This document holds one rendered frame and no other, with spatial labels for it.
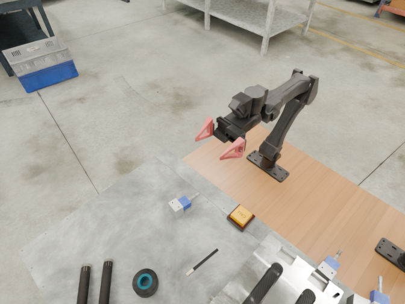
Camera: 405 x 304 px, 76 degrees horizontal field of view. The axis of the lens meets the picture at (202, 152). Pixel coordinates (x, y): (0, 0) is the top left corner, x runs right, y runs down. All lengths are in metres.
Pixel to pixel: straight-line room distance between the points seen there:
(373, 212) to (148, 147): 1.80
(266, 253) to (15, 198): 2.02
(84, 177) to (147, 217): 1.36
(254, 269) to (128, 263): 0.43
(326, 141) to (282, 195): 1.59
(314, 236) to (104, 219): 0.80
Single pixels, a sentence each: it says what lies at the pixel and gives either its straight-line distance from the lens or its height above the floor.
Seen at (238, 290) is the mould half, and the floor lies 0.89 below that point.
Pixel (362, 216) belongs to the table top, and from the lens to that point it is 1.23.
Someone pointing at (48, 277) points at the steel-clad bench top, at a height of 0.80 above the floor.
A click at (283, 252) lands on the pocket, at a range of 0.96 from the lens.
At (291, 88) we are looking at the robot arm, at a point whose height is 1.23.
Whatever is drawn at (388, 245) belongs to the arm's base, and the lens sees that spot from 1.20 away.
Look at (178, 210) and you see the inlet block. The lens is 1.01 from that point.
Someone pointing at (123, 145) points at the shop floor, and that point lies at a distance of 2.50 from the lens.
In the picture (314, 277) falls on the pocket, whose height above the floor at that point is 0.86.
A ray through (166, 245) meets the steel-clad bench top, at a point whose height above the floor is 0.80.
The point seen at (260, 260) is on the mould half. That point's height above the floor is 0.89.
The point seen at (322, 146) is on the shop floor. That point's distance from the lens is 2.62.
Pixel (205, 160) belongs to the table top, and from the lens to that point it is 1.22.
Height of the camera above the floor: 1.72
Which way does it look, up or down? 48 degrees down
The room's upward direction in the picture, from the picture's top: straight up
